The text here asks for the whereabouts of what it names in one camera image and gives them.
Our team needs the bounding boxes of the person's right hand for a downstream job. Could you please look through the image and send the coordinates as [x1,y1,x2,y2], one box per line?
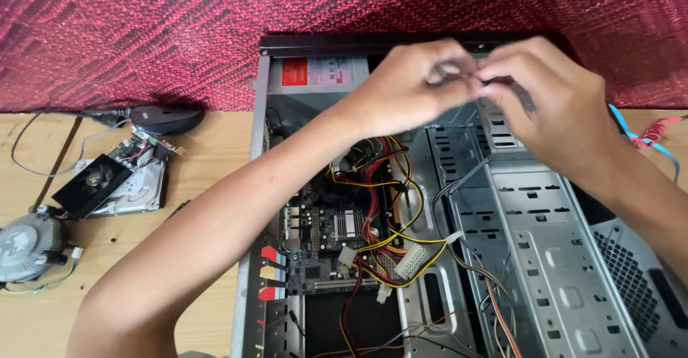
[475,37,624,187]

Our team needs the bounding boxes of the person's left hand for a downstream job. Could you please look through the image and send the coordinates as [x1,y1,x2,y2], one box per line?
[359,40,483,139]

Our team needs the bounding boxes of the grey power supply unit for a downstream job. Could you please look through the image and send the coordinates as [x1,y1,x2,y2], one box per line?
[266,56,372,96]

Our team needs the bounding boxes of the grey metal computer case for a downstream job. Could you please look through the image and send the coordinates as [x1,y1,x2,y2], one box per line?
[230,31,688,358]

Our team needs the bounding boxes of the white multi-pin power connector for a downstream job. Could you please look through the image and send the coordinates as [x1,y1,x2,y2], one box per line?
[394,242,430,281]

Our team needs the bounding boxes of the green computer motherboard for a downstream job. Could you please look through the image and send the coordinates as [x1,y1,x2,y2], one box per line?
[279,159,409,297]

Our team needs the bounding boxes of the black computer mouse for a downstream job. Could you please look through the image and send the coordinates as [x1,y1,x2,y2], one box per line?
[130,104,206,136]

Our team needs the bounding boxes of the silver hard disk drive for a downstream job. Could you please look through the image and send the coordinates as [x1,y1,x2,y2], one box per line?
[72,156,168,218]

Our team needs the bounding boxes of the black graphics card with fan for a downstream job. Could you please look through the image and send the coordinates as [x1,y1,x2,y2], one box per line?
[52,132,181,220]

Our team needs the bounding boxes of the round grey cooler fan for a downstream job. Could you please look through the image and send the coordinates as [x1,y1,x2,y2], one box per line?
[0,212,70,285]

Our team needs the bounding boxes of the blue flat data cable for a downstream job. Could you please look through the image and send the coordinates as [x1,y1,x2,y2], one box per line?
[608,103,682,182]

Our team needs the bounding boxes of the yellow red black cable bundle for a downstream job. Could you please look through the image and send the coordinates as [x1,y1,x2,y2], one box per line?
[325,135,449,358]

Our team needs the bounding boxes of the red flat data cable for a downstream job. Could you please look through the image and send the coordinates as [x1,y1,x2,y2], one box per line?
[630,115,688,150]

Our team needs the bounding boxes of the grey orange front panel wires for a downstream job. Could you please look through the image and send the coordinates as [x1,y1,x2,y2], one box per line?
[433,156,525,358]

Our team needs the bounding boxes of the grey mouse cable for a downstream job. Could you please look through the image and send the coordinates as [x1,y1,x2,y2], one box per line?
[11,108,132,178]

